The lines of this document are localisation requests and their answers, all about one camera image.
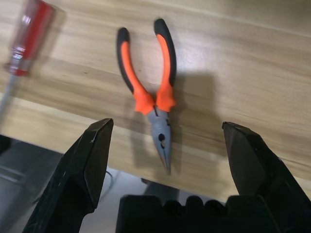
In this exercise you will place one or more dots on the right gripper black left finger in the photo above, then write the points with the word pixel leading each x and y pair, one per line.
pixel 73 174

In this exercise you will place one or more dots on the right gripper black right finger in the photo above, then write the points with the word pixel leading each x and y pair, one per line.
pixel 262 170

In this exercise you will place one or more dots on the orange black needle-nose pliers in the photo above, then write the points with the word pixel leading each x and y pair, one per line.
pixel 160 126

